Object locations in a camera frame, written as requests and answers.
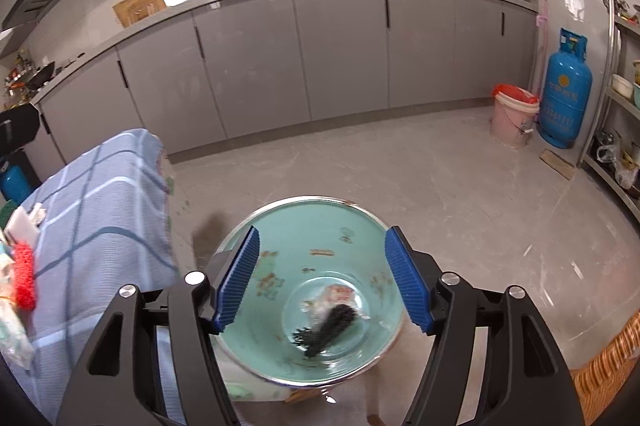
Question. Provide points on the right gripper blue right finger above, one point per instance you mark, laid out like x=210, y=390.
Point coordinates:
x=413, y=290

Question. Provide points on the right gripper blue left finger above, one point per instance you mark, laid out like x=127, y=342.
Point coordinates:
x=229, y=274

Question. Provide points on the black brush trash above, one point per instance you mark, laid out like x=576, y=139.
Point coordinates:
x=315, y=340

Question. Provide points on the red mesh net bag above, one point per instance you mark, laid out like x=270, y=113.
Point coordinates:
x=24, y=286

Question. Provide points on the white sponge block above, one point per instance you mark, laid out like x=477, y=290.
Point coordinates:
x=23, y=227

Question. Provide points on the teal enamel trash basin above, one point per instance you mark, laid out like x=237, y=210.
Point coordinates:
x=315, y=252

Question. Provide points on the grey kitchen cabinet run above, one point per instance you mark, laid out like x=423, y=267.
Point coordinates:
x=207, y=72

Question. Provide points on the black wok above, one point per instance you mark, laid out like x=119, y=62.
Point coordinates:
x=41, y=77

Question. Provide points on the blue gas cylinder left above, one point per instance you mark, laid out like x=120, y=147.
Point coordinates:
x=13, y=182

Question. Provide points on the blue gas cylinder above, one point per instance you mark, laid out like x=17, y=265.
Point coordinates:
x=13, y=182
x=566, y=91

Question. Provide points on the blue checked table cloth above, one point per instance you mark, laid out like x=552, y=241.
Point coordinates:
x=106, y=226

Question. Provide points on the wooden cutting board left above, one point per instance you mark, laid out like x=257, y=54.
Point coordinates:
x=129, y=12

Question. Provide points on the pink bucket red liner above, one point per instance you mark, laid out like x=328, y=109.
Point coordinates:
x=515, y=112

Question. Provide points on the wicker chair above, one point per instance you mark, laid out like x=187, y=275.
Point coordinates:
x=601, y=379

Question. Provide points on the blue gas cylinder right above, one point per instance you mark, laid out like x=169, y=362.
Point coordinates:
x=566, y=91

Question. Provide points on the steel shelf rack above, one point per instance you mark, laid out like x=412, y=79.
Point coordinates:
x=612, y=148

